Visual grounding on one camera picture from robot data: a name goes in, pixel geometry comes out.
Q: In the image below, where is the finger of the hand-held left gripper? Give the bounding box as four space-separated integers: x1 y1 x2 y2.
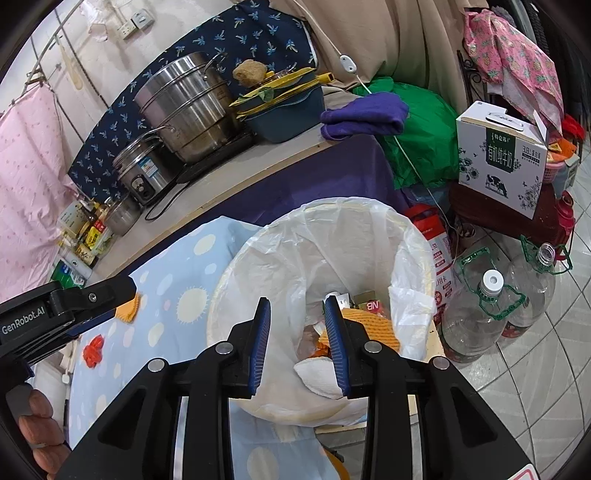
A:
25 310 118 366
48 274 139 324

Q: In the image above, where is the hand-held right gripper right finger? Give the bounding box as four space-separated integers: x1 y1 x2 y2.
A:
323 295 539 480

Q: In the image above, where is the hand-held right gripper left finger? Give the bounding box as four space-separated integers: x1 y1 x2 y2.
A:
55 296 273 480

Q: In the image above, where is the white tissue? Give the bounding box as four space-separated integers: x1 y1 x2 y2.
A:
294 357 345 400

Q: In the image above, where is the small orange foam net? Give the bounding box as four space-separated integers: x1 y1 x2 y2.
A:
115 296 142 323

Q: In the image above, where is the green cardboard box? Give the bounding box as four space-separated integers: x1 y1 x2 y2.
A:
352 291 385 317

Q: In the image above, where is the white lined waste bin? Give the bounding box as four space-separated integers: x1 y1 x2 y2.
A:
206 198 437 426

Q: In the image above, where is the person's left hand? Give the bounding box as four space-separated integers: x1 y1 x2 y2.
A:
17 387 71 468

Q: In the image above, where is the red plastic scrap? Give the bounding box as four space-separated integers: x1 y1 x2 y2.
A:
82 336 106 368

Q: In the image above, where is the blue printed tablecloth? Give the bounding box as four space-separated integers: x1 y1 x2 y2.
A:
28 216 352 480

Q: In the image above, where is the dark sauce bottle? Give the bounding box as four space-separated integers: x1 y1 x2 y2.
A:
90 200 110 229

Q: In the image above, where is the steel bowl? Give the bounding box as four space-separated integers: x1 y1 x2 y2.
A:
105 196 142 236

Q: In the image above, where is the white bottle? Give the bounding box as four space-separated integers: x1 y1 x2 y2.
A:
58 200 85 236

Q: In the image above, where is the pink hanging cloth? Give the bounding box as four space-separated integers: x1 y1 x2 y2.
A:
0 85 77 304

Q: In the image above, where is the steel rice cooker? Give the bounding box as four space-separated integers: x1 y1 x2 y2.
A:
112 131 179 206

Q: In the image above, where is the red white paper bag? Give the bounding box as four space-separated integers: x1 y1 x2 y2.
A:
405 205 451 325

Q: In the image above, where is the capped clear plastic bottle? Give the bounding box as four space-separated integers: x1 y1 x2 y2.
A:
441 249 528 363

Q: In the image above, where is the black induction cooker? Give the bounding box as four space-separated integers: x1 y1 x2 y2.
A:
175 131 256 184

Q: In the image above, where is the open clear plastic bottle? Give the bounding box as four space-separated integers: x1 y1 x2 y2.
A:
501 242 557 340

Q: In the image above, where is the steel steamer pot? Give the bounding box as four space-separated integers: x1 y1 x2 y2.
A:
134 52 232 164

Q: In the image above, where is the dark red container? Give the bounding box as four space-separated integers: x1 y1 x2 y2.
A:
449 184 574 241

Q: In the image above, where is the green plastic bag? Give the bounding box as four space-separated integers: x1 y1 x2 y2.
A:
353 78 461 191

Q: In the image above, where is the dark blue basin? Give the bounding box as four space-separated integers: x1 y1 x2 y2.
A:
242 87 327 143

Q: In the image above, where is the purple cloth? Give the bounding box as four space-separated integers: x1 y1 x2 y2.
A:
320 92 411 141

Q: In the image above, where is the white milk gift box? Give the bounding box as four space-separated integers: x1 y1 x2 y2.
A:
456 102 551 220

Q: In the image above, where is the yellow tray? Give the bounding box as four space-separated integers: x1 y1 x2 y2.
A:
229 68 334 116

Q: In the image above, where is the brown loofah sponge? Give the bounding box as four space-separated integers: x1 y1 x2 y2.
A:
232 59 269 88

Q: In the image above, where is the pink plastic basket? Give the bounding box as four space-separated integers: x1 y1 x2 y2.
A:
545 138 581 186

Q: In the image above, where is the navy printed cloth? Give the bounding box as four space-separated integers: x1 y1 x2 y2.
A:
68 4 320 199

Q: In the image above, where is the beige curtain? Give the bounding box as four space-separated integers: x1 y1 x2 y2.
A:
272 0 477 112

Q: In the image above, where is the pink pineapple print cloth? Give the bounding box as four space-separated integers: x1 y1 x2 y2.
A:
463 10 565 136

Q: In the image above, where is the black power cord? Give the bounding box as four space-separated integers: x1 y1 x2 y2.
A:
144 181 205 221

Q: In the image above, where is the metal hanging rail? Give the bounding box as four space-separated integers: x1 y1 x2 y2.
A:
25 0 94 89

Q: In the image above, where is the white cord with switch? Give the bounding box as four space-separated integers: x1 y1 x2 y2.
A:
299 0 459 241

